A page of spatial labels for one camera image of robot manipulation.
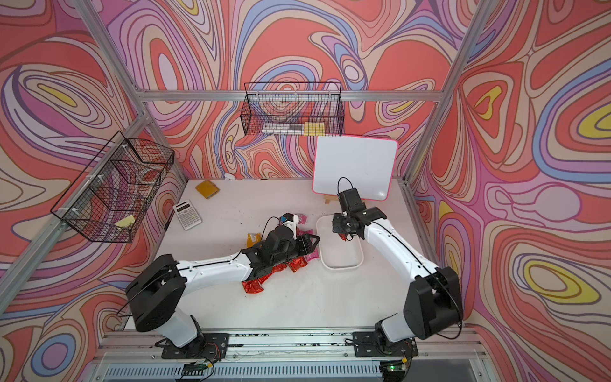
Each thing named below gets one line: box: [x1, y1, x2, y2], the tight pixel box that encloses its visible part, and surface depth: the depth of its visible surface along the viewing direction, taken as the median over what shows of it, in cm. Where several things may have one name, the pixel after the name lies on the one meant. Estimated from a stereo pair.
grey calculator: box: [172, 198, 203, 231], surface depth 107 cm
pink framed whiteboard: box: [311, 132, 398, 202], surface depth 103 cm
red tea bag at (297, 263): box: [287, 256, 308, 273], surface depth 90 cm
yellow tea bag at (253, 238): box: [246, 232, 262, 248], surface depth 98 cm
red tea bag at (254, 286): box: [241, 272, 273, 294], surface depth 84 cm
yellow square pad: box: [194, 179, 221, 200], surface depth 118 cm
